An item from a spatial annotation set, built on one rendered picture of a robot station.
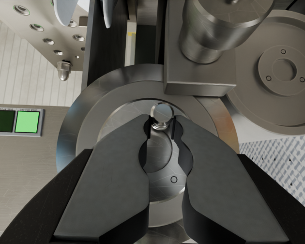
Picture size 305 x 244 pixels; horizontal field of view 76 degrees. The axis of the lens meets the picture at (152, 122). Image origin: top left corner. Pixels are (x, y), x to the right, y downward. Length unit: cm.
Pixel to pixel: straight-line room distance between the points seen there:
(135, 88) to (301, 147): 21
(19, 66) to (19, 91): 25
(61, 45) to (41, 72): 178
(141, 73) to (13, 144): 46
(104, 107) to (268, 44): 16
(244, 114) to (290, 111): 4
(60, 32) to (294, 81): 39
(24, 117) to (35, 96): 163
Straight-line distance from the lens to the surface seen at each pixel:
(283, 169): 31
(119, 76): 17
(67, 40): 47
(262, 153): 35
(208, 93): 16
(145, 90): 16
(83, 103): 17
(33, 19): 43
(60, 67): 56
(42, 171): 55
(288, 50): 23
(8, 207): 60
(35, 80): 226
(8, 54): 247
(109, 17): 20
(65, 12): 21
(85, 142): 16
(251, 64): 21
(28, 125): 57
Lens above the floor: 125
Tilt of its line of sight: 9 degrees down
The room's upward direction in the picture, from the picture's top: 178 degrees counter-clockwise
